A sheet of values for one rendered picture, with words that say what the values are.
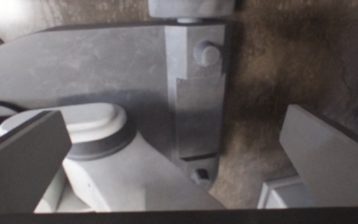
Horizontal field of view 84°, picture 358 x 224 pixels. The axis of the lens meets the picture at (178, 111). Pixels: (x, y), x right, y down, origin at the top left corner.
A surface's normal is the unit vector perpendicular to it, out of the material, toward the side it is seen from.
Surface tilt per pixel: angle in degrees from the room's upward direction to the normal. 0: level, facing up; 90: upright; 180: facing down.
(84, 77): 0
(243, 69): 0
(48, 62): 0
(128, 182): 90
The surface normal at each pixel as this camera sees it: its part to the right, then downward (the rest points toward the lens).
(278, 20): 0.20, 0.47
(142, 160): -0.03, -0.88
